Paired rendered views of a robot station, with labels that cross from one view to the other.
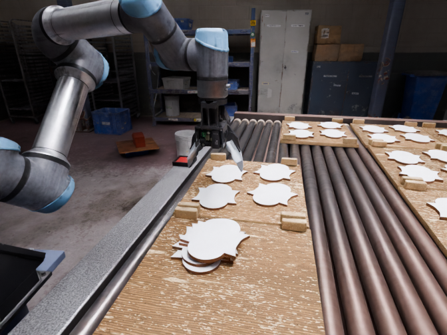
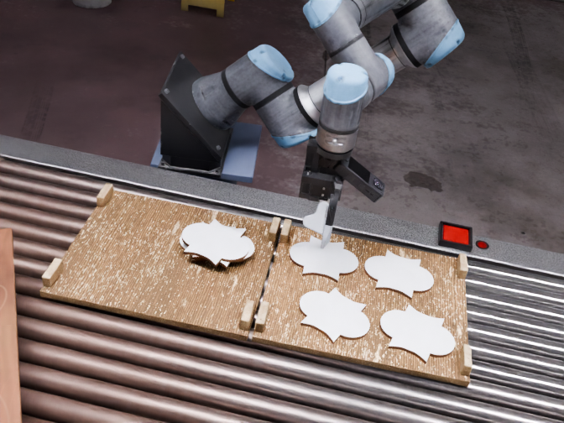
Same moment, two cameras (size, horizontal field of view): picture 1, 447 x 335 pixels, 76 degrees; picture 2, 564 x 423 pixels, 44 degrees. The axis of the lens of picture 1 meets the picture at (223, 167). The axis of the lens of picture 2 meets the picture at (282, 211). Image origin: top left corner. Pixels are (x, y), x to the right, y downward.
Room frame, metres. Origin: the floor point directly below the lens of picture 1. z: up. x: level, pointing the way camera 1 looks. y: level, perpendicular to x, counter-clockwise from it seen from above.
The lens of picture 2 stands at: (0.53, -1.11, 1.93)
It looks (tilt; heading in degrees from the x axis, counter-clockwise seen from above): 38 degrees down; 85
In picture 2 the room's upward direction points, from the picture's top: 8 degrees clockwise
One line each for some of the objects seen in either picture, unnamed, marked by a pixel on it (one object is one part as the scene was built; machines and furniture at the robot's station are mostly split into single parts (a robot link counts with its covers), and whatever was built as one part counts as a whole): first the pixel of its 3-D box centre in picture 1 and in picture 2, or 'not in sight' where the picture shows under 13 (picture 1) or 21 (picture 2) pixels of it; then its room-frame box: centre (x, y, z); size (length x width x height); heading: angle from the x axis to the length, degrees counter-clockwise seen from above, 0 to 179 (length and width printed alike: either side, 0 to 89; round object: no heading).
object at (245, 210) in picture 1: (247, 186); (366, 297); (0.82, -0.08, 0.93); 0.41 x 0.35 x 0.02; 169
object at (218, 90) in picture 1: (213, 89); (336, 135); (0.72, 0.02, 1.25); 0.08 x 0.08 x 0.05
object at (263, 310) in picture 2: (292, 218); (262, 316); (0.61, -0.17, 0.95); 0.06 x 0.02 x 0.03; 79
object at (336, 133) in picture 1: (315, 129); not in sight; (1.46, -0.48, 0.94); 0.41 x 0.35 x 0.04; 168
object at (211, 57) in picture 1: (211, 54); (344, 97); (0.72, 0.03, 1.32); 0.09 x 0.08 x 0.11; 58
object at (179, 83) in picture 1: (176, 82); not in sight; (5.45, 0.86, 0.74); 0.44 x 0.36 x 0.20; 71
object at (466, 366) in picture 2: (289, 161); (466, 359); (0.99, -0.24, 0.95); 0.06 x 0.02 x 0.03; 79
